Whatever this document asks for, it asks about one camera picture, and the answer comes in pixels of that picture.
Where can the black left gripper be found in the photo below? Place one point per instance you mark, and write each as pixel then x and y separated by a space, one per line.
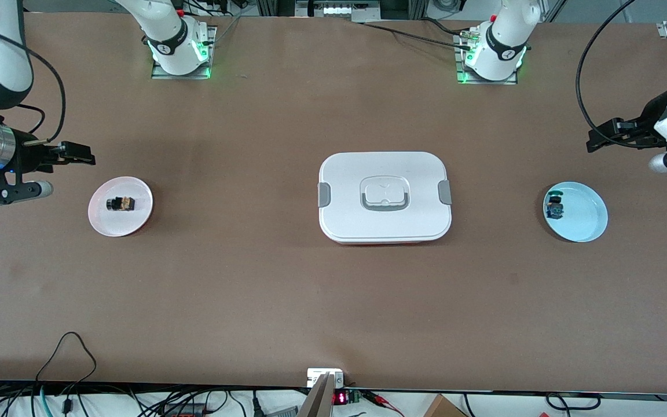
pixel 648 128

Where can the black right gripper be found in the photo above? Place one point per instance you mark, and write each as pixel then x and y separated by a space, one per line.
pixel 26 155

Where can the orange push button switch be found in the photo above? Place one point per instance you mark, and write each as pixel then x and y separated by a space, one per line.
pixel 128 204

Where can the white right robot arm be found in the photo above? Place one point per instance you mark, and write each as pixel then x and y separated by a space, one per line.
pixel 174 43

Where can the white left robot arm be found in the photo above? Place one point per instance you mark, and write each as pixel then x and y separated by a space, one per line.
pixel 504 43

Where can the light blue round plate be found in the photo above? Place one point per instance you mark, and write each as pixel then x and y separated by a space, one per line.
pixel 582 214

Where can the pink round plate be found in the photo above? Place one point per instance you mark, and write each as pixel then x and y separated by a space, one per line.
pixel 131 223

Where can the small green-black part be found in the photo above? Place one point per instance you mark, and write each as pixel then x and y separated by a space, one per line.
pixel 555 209

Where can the white lunch box grey latches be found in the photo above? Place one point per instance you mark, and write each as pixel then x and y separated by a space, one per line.
pixel 345 174

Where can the brown cardboard box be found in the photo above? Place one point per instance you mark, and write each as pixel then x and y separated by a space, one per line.
pixel 443 408

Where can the aluminium profile bar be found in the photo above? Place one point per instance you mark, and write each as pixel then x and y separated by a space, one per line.
pixel 319 399

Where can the red clip leads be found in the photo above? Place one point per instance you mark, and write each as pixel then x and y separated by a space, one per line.
pixel 380 398

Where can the red digit display module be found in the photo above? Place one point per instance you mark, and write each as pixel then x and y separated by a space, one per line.
pixel 340 398

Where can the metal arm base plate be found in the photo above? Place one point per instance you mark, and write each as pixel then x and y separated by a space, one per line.
pixel 487 83
pixel 162 75

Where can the white table edge bracket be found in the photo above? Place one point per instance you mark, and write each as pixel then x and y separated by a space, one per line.
pixel 313 376

